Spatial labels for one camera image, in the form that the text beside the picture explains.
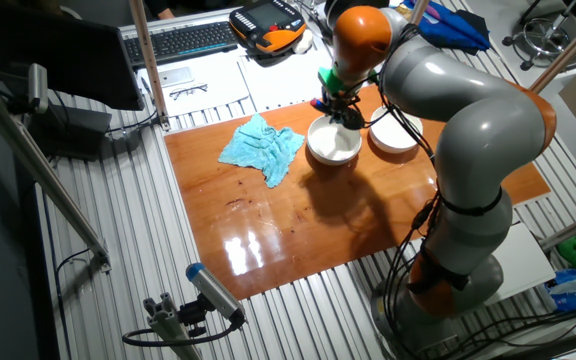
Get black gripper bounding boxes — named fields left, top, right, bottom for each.
left=321, top=92, right=362, bottom=126

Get black ladle with red tip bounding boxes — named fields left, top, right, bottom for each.
left=310, top=98, right=367, bottom=132

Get white ceramic bowl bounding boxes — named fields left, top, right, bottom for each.
left=306, top=113, right=364, bottom=167
left=368, top=105, right=424, bottom=155

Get teal terry cloth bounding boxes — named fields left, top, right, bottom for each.
left=217, top=113, right=307, bottom=190

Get white computer mouse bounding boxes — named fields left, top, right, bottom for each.
left=292, top=28, right=315, bottom=55

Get brown wooden board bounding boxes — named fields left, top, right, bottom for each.
left=163, top=83, right=553, bottom=301

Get black filament spool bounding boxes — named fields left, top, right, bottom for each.
left=323, top=0, right=392, bottom=16

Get orange black teach pendant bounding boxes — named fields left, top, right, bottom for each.
left=228, top=0, right=308, bottom=55

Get printed paper sheet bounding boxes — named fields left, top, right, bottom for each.
left=136, top=58, right=252, bottom=119

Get black eyeglasses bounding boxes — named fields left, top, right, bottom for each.
left=169, top=83, right=209, bottom=102

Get blue fabric bag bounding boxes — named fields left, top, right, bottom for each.
left=402, top=0, right=492, bottom=56

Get silver smartphone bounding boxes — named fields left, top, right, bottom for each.
left=157, top=66, right=196, bottom=89

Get black keyboard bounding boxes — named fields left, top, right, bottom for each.
left=122, top=20, right=242, bottom=70

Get chrome stool base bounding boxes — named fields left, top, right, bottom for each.
left=501, top=0, right=576, bottom=72

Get black monitor base box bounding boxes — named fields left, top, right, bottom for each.
left=27, top=102, right=113, bottom=161

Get black computer monitor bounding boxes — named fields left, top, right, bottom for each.
left=0, top=0, right=146, bottom=112

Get blue tissue pack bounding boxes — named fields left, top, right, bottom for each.
left=543, top=268, right=576, bottom=314

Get aluminium frame post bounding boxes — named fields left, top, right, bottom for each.
left=0, top=67, right=113, bottom=274
left=530, top=2, right=576, bottom=94
left=128, top=0, right=172, bottom=132
left=410, top=0, right=430, bottom=25
left=539, top=204, right=576, bottom=252

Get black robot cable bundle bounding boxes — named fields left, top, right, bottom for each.
left=375, top=24, right=449, bottom=359

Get grey camera with blue end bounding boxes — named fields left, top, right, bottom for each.
left=185, top=262, right=247, bottom=324

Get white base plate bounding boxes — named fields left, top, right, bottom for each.
left=482, top=222, right=557, bottom=306

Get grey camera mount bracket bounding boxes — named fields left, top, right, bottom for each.
left=142, top=292, right=209, bottom=360

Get black camera cable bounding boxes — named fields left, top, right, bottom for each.
left=121, top=312, right=246, bottom=348

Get small grey mounted camera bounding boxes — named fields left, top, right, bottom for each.
left=27, top=63, right=50, bottom=115

